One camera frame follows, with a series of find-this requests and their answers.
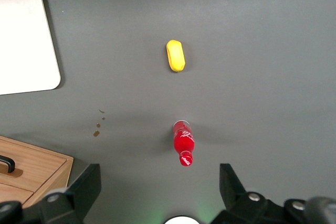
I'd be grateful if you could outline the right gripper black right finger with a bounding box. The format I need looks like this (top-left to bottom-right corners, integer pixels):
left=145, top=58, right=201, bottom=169
left=212, top=163, right=286, bottom=224

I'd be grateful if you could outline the white rectangular plastic tray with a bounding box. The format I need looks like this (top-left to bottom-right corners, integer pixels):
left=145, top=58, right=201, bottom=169
left=0, top=0, right=61, bottom=95

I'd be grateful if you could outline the red coke bottle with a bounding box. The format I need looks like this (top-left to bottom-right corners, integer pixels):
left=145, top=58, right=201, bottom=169
left=172, top=120, right=196, bottom=167

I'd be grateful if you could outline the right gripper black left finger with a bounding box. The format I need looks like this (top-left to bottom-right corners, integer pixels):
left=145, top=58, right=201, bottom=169
left=39, top=163, right=102, bottom=224

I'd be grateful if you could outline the yellow oval sponge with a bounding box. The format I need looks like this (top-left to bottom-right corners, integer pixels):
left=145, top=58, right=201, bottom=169
left=165, top=39, right=186, bottom=73

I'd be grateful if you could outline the black metal drawer handle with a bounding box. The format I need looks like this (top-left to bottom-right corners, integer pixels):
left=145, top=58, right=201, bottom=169
left=0, top=155, right=16, bottom=174

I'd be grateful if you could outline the wooden drawer cabinet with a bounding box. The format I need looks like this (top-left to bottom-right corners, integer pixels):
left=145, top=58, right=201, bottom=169
left=0, top=135, right=75, bottom=209

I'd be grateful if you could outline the wooden drawer front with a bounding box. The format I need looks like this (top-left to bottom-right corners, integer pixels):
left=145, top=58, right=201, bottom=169
left=0, top=137, right=68, bottom=192
left=0, top=182, right=35, bottom=205

